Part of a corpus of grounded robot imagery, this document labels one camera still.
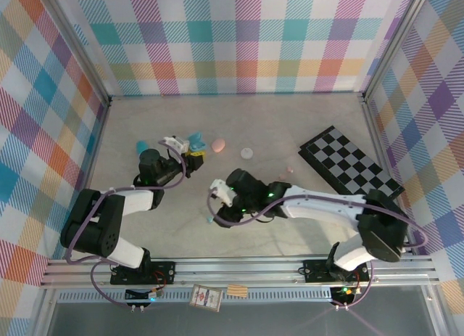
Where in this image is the blue earbud charging case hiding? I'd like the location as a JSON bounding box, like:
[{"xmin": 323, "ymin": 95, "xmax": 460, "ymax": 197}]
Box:
[{"xmin": 186, "ymin": 131, "xmax": 208, "ymax": 152}]

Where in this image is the striped wooden block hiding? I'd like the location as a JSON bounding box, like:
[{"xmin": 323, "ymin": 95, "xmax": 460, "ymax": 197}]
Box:
[{"xmin": 226, "ymin": 284, "xmax": 249, "ymax": 298}]

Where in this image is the playing card box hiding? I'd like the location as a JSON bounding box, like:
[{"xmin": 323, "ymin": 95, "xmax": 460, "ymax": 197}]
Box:
[{"xmin": 188, "ymin": 283, "xmax": 223, "ymax": 312}]

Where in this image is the black grey chessboard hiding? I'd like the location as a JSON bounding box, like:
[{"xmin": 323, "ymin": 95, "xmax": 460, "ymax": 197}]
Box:
[{"xmin": 298, "ymin": 125, "xmax": 406, "ymax": 201}]

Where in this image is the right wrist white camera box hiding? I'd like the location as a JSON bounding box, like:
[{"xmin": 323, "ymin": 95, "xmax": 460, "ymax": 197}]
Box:
[{"xmin": 209, "ymin": 179, "xmax": 237, "ymax": 208}]

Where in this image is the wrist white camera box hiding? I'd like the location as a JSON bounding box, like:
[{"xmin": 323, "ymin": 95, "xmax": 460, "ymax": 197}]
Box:
[
  {"xmin": 209, "ymin": 179, "xmax": 237, "ymax": 208},
  {"xmin": 161, "ymin": 135, "xmax": 191, "ymax": 155}
]

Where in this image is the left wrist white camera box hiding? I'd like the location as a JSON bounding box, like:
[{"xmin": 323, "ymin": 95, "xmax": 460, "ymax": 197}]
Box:
[{"xmin": 161, "ymin": 135, "xmax": 191, "ymax": 155}]

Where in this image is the aluminium mounting rail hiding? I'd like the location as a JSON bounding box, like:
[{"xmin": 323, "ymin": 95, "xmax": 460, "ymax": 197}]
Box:
[{"xmin": 38, "ymin": 258, "xmax": 442, "ymax": 288}]

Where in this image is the aluminium side rail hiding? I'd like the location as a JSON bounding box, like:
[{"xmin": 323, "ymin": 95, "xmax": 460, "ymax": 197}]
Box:
[
  {"xmin": 65, "ymin": 102, "xmax": 112, "ymax": 260},
  {"xmin": 361, "ymin": 99, "xmax": 416, "ymax": 256}
]

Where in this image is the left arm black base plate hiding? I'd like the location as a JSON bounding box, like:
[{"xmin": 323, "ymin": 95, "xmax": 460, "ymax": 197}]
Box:
[{"xmin": 109, "ymin": 261, "xmax": 177, "ymax": 285}]

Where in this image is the slotted grey cable duct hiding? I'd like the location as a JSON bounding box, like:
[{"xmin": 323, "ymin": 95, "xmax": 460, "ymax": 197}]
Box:
[{"xmin": 54, "ymin": 287, "xmax": 334, "ymax": 304}]

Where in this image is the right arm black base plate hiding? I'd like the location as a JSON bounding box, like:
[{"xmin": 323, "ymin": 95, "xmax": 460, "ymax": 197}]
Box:
[{"xmin": 302, "ymin": 258, "xmax": 370, "ymax": 283}]

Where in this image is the aluminium corner post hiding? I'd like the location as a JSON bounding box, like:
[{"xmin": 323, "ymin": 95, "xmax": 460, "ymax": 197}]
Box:
[
  {"xmin": 34, "ymin": 0, "xmax": 112, "ymax": 108},
  {"xmin": 360, "ymin": 0, "xmax": 436, "ymax": 103}
]

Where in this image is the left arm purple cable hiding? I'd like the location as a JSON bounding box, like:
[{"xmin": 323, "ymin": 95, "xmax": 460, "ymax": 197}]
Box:
[{"xmin": 65, "ymin": 139, "xmax": 189, "ymax": 312}]

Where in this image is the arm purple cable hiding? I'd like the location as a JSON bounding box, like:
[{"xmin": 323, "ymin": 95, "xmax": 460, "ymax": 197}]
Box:
[
  {"xmin": 65, "ymin": 139, "xmax": 189, "ymax": 312},
  {"xmin": 205, "ymin": 189, "xmax": 428, "ymax": 311}
]

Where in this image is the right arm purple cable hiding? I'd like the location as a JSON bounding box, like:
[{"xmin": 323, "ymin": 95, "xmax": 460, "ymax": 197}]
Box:
[{"xmin": 205, "ymin": 189, "xmax": 428, "ymax": 311}]

